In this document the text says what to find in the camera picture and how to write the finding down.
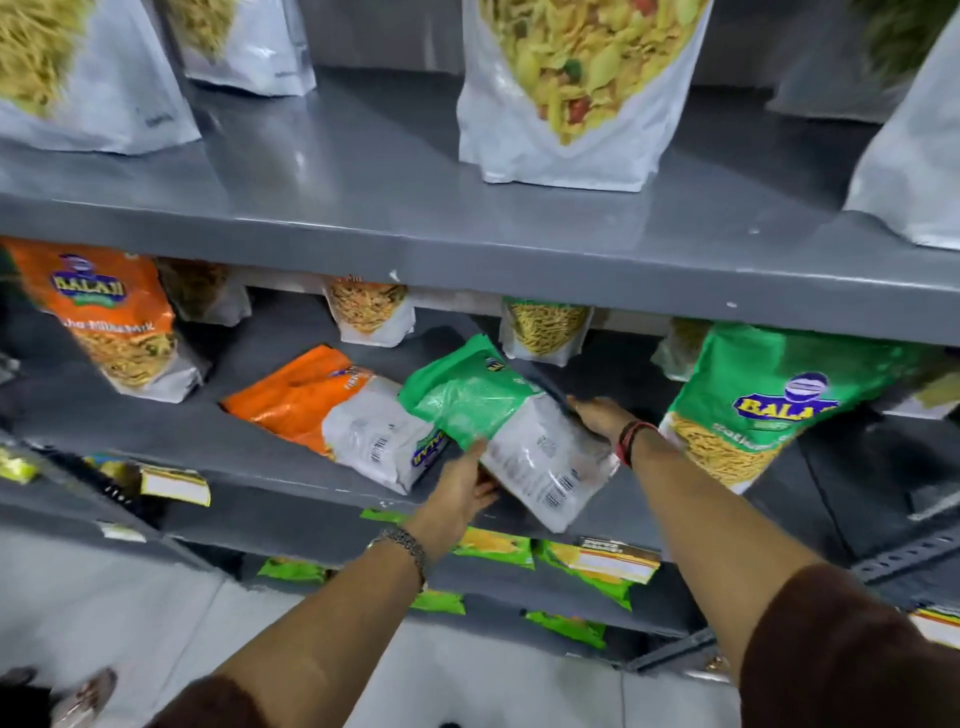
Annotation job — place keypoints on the person's right hand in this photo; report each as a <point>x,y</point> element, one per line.
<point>606,420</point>

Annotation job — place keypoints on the small white snack packet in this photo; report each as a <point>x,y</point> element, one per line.
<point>926,397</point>
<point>679,349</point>
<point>544,334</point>
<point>369,311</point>
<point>202,292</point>

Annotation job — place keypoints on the person's left thumb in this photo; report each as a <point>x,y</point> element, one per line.
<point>490,497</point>

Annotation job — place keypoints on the person's left hand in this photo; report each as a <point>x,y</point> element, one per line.
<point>454,502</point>

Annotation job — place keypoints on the brown right sleeve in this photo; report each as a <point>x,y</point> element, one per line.
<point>847,660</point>

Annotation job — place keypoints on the white pouch of yellow noodles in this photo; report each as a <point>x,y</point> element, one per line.
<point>67,82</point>
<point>240,52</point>

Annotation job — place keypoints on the white shelf label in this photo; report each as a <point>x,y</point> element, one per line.
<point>121,532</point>

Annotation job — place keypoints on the large green snack packet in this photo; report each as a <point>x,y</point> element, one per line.
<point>765,390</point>

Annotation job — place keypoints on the green and white snack packet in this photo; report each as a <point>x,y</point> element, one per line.
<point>480,394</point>

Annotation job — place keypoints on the person's right fingers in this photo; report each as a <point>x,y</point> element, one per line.
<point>586,407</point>

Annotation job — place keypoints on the grey metal shelf unit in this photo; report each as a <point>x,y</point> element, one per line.
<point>450,247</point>

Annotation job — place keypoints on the plain white pouch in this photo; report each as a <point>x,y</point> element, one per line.
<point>915,165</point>

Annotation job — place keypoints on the white and yellow box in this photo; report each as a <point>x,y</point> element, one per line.
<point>176,486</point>

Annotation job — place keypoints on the person's left forearm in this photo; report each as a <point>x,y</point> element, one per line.
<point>330,630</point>

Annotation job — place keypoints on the white and brown box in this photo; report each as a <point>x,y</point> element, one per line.
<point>619,561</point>

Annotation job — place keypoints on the brown sleeve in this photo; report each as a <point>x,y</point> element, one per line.
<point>847,660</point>
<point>206,705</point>

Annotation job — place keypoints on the person's right forearm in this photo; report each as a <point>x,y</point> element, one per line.
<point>720,532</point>

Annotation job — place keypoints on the brown left sleeve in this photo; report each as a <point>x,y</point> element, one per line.
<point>206,705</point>

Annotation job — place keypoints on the orange snack packet with mixture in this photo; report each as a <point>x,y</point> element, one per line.
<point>105,300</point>

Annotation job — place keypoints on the person's shoe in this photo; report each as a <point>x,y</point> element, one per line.
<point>82,701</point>

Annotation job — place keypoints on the white pouch of mixed snack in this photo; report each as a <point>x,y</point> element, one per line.
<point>577,82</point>

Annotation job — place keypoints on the yellow packet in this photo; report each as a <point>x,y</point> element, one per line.
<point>15,466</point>

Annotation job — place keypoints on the white pouch of green snack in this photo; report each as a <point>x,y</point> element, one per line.
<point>847,75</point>

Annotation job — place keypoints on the white box with red edge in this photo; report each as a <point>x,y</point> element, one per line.
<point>937,626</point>

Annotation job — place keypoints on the orange and white snack packet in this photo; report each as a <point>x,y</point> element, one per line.
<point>315,401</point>

